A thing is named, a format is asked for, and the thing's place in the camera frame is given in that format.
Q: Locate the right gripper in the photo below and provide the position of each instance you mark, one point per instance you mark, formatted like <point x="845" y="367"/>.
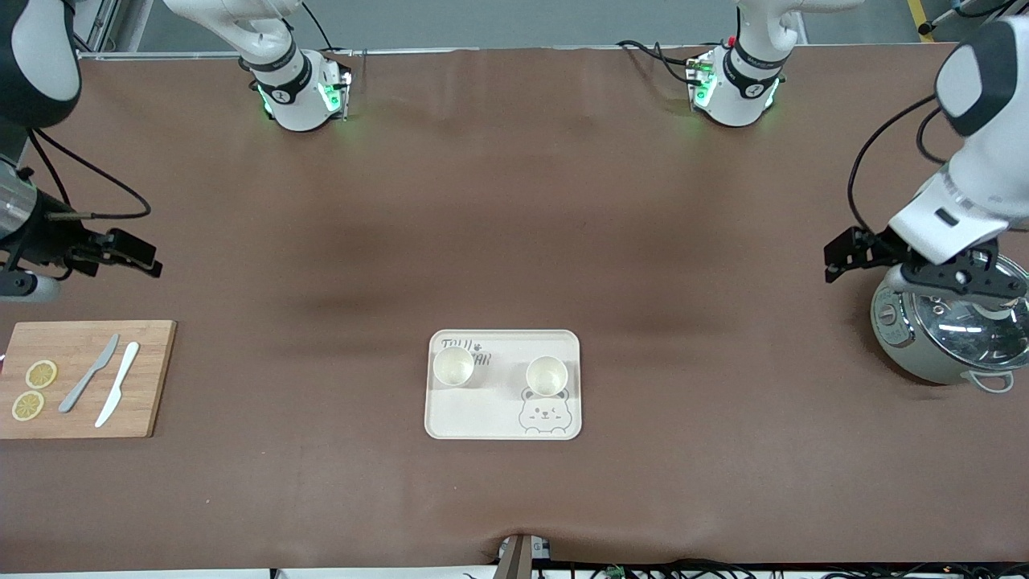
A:
<point x="46" y="240"/>

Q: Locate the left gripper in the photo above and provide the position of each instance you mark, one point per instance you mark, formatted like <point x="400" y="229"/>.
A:
<point x="871" y="245"/>

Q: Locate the white plastic cup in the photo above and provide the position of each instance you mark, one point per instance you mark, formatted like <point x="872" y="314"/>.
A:
<point x="547" y="376"/>
<point x="453" y="366"/>

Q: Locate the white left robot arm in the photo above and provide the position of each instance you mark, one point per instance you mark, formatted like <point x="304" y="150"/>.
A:
<point x="989" y="145"/>

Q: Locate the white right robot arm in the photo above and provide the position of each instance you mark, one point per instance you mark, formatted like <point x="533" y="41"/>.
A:
<point x="293" y="88"/>

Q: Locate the cream bear print tray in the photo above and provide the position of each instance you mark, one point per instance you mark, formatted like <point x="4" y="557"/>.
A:
<point x="490" y="410"/>

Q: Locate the glass pot lid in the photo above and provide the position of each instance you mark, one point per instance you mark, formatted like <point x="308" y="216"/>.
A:
<point x="965" y="334"/>

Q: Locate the lemon slice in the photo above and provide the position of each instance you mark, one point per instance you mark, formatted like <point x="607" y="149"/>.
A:
<point x="28" y="405"/>
<point x="41" y="374"/>

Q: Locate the grey-green electric cooking pot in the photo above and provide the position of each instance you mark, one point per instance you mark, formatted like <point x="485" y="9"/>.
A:
<point x="904" y="338"/>

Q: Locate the grey table knife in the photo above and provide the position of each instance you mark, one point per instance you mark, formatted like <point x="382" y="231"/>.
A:
<point x="88" y="374"/>

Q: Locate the white plastic knife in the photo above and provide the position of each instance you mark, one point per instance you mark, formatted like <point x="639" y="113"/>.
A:
<point x="119" y="382"/>

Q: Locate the wooden cutting board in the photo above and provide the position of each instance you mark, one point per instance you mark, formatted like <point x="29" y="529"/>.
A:
<point x="80" y="418"/>

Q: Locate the brown table cover mat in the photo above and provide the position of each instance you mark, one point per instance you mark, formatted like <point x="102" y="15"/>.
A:
<point x="514" y="201"/>

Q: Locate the metal table edge bracket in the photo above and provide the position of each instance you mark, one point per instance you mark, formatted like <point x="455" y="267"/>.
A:
<point x="518" y="559"/>

